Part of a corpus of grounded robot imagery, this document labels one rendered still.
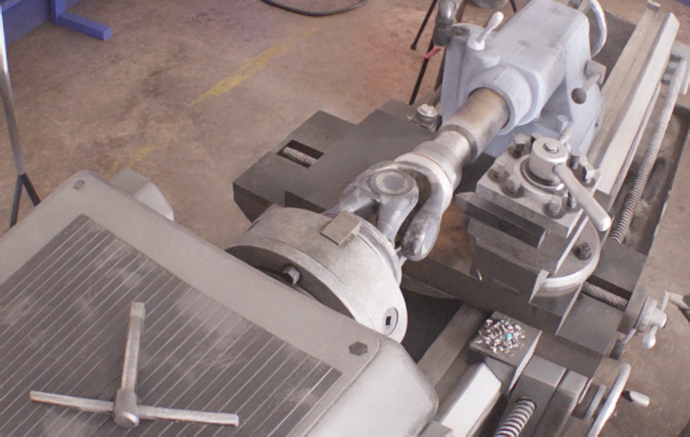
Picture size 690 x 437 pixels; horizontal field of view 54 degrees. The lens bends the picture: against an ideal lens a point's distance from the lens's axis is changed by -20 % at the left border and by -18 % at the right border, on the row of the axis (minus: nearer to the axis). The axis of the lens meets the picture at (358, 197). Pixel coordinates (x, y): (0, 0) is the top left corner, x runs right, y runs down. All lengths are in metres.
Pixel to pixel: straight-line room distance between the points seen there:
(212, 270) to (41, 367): 0.22
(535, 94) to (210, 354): 0.96
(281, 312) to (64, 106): 2.89
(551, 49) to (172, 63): 2.42
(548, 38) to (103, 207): 1.04
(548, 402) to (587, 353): 0.13
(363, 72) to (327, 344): 2.92
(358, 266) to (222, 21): 3.14
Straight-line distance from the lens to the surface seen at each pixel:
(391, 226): 1.10
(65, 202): 0.87
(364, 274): 0.98
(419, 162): 1.22
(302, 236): 0.98
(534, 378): 1.41
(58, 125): 3.43
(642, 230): 2.43
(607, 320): 1.44
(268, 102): 3.36
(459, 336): 1.39
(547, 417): 1.48
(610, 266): 1.54
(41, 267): 0.80
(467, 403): 1.29
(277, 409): 0.66
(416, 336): 1.53
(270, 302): 0.74
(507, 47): 1.54
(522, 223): 1.23
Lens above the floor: 1.89
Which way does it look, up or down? 40 degrees down
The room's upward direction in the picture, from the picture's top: 5 degrees clockwise
